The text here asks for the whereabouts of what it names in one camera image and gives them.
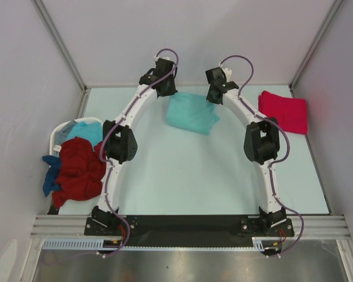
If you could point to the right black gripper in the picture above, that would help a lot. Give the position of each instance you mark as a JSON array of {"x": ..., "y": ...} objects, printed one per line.
[{"x": 210, "y": 98}]

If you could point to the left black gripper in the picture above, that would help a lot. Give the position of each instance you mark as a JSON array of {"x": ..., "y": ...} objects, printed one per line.
[{"x": 172, "y": 91}]

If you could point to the teal t-shirt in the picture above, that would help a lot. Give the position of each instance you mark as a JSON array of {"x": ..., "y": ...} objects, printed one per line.
[{"x": 191, "y": 112}]

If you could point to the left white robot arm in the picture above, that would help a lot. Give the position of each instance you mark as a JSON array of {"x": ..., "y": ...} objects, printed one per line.
[{"x": 119, "y": 145}]

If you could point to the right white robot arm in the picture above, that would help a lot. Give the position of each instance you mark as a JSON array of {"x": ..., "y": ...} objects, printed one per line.
[{"x": 261, "y": 143}]

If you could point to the folded red t-shirt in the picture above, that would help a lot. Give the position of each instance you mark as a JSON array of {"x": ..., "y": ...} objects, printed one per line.
[{"x": 291, "y": 113}]

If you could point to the light blue t-shirt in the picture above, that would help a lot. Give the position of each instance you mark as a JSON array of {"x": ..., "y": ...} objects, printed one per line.
[{"x": 91, "y": 132}]

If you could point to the white laundry basket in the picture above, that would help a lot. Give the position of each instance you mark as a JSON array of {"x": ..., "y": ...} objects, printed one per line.
[{"x": 60, "y": 133}]

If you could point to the dark red t-shirt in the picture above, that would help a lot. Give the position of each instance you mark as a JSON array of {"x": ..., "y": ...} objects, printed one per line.
[{"x": 81, "y": 172}]

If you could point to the dark blue t-shirt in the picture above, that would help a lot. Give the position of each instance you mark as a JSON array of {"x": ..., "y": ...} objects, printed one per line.
[{"x": 50, "y": 184}]

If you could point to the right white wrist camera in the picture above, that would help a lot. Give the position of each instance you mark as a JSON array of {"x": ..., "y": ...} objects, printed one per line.
[{"x": 228, "y": 73}]

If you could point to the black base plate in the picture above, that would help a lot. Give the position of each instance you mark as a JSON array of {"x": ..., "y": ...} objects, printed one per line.
[{"x": 201, "y": 231}]

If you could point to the aluminium frame rail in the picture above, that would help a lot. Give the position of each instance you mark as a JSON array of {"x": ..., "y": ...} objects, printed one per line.
[{"x": 59, "y": 226}]

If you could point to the light blue cable duct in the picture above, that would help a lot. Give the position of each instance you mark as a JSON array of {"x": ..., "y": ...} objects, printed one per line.
[{"x": 81, "y": 244}]

